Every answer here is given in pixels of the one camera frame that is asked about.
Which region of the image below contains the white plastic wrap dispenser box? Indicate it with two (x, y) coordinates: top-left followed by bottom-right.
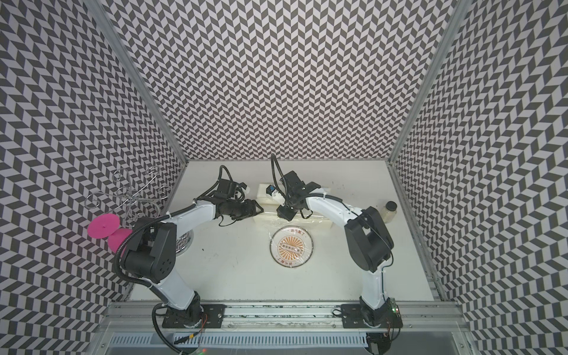
(253, 183), (332, 229)

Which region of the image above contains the clear plastic wrap sheet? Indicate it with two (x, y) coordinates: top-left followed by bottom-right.
(264, 215), (332, 269)

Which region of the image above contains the round patterned ceramic plate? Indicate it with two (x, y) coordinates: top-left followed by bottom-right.
(269, 226), (314, 269)

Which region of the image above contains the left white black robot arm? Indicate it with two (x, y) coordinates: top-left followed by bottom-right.
(112, 178), (264, 328)

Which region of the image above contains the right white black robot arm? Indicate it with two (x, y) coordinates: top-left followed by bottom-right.
(273, 171), (403, 329)

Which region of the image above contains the small jar with black lid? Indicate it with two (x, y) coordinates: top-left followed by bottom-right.
(380, 201), (398, 223)

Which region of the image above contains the lower magenta disc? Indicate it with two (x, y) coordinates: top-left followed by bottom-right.
(107, 228), (133, 254)

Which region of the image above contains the magenta disc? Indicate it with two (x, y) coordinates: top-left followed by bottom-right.
(107, 228), (133, 254)
(87, 214), (121, 239)

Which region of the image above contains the upper magenta disc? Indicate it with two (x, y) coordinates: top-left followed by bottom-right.
(87, 214), (121, 239)

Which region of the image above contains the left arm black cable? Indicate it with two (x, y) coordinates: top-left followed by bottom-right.
(194, 165), (236, 205)

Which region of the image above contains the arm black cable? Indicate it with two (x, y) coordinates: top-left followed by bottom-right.
(194, 165), (236, 205)
(269, 153), (289, 201)

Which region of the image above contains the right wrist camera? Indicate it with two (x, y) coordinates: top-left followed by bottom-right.
(266, 185), (281, 199)

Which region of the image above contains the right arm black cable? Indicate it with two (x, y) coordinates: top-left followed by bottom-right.
(269, 153), (289, 201)

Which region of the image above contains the silver wire rack stand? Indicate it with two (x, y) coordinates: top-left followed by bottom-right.
(81, 168), (167, 228)

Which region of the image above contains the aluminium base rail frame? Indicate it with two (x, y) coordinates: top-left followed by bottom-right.
(87, 301), (478, 354)

